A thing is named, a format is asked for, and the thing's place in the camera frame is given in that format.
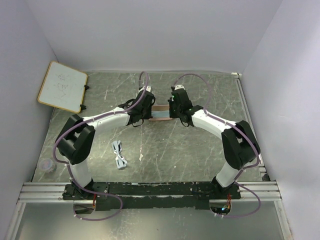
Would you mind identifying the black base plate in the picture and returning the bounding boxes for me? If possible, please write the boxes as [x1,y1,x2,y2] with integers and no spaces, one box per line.
[62,181,241,211]

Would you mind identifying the aluminium rail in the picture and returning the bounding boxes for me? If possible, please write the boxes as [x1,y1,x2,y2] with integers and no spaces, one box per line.
[18,181,282,203]

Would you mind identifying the pink glasses case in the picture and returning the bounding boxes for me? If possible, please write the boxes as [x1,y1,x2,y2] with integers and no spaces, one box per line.
[149,105,172,121]

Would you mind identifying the light blue cleaning cloth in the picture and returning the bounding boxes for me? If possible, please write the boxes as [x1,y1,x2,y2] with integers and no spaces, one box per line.
[151,110,170,118]

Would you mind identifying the small whiteboard with orange frame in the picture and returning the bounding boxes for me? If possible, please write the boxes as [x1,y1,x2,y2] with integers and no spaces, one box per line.
[37,61,88,113]

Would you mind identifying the purple cable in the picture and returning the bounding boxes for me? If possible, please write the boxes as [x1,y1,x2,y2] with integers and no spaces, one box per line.
[171,73,262,219]
[52,71,152,221]

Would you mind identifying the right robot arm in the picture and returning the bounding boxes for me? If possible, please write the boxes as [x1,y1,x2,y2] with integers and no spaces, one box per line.
[168,85,261,199]

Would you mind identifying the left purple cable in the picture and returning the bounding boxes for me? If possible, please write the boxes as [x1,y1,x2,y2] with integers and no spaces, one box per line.
[52,71,152,221]

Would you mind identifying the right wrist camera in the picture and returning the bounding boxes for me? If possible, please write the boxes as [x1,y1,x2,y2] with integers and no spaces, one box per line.
[171,84,185,91]

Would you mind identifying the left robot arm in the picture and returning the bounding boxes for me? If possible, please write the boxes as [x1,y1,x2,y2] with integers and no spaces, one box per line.
[54,86,156,200]

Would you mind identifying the white sunglasses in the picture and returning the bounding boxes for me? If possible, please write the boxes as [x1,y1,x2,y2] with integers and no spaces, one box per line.
[111,140,128,170]

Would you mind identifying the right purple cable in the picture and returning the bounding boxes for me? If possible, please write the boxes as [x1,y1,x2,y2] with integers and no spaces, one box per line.
[171,73,262,219]

